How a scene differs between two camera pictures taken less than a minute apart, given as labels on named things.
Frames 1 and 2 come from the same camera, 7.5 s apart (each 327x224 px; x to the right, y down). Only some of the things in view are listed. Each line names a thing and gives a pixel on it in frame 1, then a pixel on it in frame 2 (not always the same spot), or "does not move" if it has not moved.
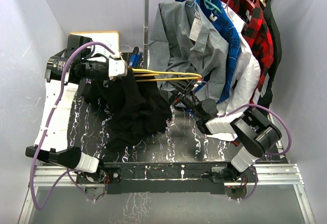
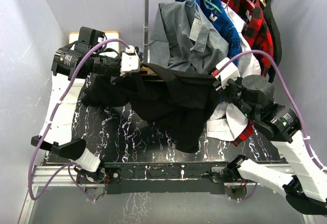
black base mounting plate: x=125 y=178 does not move
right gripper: x=182 y=90 -> x=232 y=83
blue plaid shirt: x=213 y=9 does not move
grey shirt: x=185 y=47 does not move
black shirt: x=135 y=110 -> x=179 y=102
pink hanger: x=228 y=0 does not move
